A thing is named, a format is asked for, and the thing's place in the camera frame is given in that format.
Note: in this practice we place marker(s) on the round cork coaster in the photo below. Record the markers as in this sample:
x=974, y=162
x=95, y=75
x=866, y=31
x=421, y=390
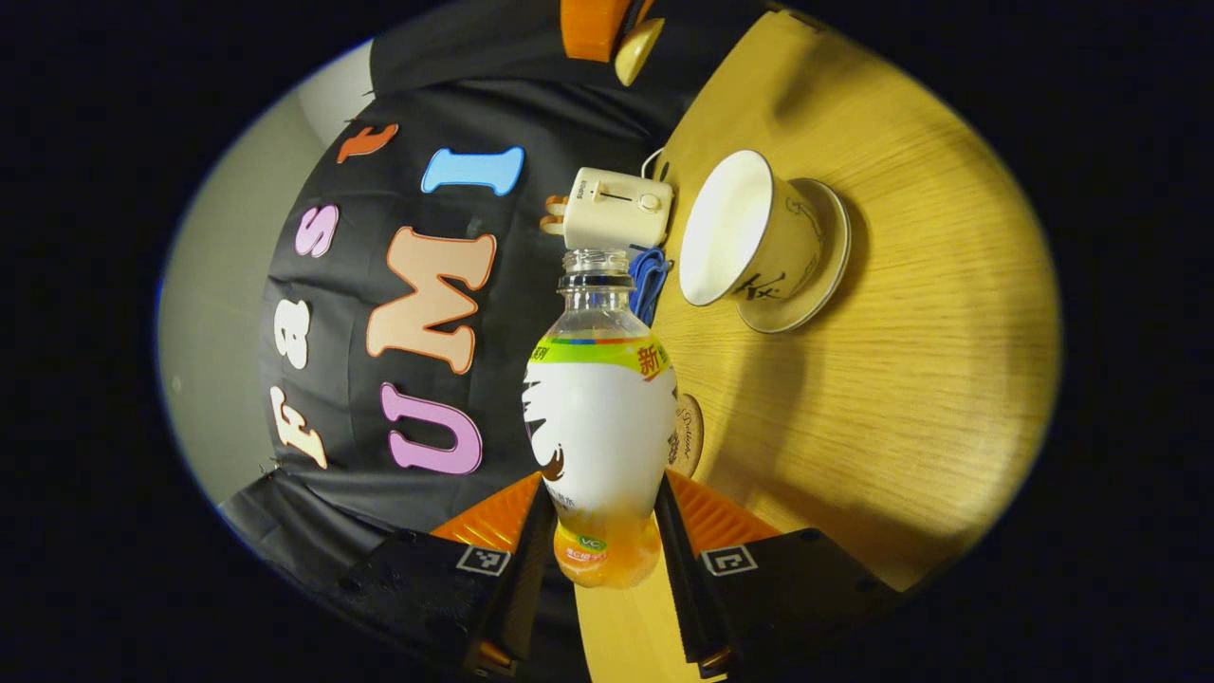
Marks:
x=689, y=436

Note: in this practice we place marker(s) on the cream ceramic saucer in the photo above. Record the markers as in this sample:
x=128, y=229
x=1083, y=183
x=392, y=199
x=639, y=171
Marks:
x=835, y=256

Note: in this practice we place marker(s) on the toast slice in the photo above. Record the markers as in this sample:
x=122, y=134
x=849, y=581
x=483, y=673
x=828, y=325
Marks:
x=552, y=226
x=554, y=203

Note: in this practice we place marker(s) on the white toaster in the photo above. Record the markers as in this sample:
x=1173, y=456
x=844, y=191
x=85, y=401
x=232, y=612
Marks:
x=616, y=209

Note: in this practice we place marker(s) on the black backdrop cloth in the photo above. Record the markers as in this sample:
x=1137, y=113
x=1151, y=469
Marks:
x=379, y=493

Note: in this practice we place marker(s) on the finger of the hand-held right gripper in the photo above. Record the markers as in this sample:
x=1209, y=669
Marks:
x=643, y=9
x=593, y=28

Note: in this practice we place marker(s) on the cream ceramic teacup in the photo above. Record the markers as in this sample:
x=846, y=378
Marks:
x=735, y=228

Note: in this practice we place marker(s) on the white label water bottle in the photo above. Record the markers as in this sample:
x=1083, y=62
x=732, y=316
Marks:
x=602, y=427

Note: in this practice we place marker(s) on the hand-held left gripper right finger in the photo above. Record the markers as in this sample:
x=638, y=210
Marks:
x=678, y=579

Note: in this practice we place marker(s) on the cream teacup lid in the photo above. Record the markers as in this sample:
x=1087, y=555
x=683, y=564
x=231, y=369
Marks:
x=640, y=52

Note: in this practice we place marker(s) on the folded blue towel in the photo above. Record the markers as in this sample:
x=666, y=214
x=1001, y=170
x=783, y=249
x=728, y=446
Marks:
x=650, y=285

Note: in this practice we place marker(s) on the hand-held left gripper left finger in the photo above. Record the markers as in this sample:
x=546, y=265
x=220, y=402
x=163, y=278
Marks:
x=531, y=607

